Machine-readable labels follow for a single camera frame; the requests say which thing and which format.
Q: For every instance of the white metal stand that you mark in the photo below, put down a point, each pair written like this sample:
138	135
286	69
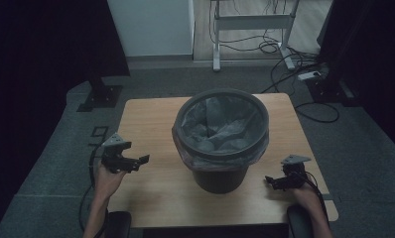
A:
251	22

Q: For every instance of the person's right hand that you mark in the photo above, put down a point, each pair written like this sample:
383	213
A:
308	200

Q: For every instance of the person's left hand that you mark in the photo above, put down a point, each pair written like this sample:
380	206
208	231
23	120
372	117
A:
106	183

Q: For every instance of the black chair armrest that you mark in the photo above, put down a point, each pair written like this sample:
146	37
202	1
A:
121	224
298	223

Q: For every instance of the white power strip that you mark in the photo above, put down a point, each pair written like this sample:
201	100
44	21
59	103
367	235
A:
308	75

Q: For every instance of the white cabinet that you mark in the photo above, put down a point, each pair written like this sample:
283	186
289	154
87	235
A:
152	26

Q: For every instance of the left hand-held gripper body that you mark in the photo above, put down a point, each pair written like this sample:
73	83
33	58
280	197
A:
114	158

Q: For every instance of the black stand base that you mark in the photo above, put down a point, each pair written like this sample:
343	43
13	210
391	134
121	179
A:
331	92
101	95

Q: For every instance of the black curtain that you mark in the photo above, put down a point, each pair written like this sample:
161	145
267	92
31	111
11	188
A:
36	49
374	49

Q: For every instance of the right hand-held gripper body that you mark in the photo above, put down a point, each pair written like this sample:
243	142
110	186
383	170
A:
294	177

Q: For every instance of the grey plastic trash bag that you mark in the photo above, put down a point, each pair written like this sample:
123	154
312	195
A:
218	125

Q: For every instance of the black plastic trash bin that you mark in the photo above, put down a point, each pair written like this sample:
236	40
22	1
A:
218	181

